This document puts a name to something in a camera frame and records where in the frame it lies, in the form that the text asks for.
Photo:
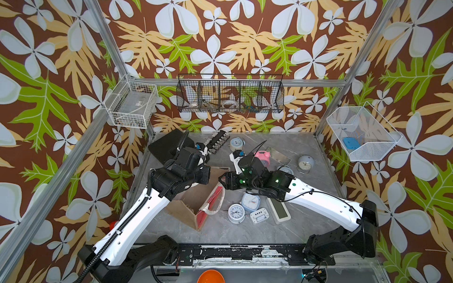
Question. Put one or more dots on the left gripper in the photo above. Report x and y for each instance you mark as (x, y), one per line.
(204, 170)

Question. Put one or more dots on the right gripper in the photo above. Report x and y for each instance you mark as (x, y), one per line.
(230, 178)

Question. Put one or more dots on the pink twin-bell alarm clock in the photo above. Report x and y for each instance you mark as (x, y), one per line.
(264, 157)

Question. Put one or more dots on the canvas bag with red sides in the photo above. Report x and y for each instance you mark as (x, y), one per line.
(194, 206)

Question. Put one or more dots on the white rectangular digital clock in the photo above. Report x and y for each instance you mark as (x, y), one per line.
(279, 211)

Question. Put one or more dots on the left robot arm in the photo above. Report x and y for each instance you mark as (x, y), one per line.
(112, 259)

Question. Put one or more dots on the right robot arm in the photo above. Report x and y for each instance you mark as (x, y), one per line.
(358, 230)

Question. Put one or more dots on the blue square alarm clock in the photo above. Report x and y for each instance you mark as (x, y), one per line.
(251, 203)

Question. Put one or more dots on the mirror digital clock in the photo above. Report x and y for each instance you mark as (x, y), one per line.
(278, 157)

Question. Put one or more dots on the cream and blue alarm clock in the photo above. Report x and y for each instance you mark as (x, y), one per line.
(236, 143)

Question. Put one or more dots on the light blue twin-bell alarm clock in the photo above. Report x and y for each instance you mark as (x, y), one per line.
(286, 169)

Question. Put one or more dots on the white round alarm clock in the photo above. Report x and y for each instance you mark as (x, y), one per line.
(236, 213)

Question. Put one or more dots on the small white digital clock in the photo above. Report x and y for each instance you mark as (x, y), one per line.
(259, 215)

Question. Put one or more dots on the grey round globe clock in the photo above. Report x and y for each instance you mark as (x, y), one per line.
(305, 164)

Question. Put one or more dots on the black plastic tool case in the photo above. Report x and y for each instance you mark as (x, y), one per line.
(165, 147)

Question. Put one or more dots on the blue object in basket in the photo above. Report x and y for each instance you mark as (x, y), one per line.
(351, 143)

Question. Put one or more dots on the orange bowl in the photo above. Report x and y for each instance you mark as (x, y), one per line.
(211, 276)

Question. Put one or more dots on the socket set on black rail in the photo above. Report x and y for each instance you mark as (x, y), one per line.
(213, 144)

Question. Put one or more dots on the black wire basket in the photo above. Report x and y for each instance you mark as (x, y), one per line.
(230, 93)

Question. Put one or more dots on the white wire basket left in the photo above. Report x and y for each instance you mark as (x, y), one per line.
(132, 103)

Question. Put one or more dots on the white wire basket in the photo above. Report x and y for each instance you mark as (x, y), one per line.
(374, 132)
(132, 103)

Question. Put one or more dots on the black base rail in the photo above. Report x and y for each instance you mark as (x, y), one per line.
(285, 254)

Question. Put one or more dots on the white wire basket right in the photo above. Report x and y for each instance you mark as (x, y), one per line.
(374, 132)

